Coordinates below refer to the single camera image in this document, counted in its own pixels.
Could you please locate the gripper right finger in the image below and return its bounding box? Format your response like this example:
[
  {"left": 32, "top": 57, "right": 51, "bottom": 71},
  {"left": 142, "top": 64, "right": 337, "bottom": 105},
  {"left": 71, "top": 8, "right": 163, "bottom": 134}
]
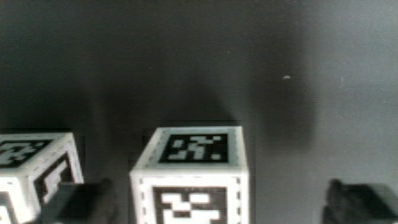
[{"left": 321, "top": 179, "right": 398, "bottom": 224}]

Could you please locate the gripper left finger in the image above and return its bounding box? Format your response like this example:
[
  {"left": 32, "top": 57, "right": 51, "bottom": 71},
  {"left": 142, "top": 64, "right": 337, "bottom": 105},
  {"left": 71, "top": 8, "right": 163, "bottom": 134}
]
[{"left": 33, "top": 179, "right": 115, "bottom": 224}]

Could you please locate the white tagged cube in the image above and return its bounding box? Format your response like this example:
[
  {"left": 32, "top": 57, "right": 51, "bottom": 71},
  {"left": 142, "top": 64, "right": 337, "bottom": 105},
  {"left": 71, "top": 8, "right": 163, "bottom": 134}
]
[
  {"left": 129, "top": 126, "right": 250, "bottom": 224},
  {"left": 0, "top": 132, "right": 83, "bottom": 224}
]

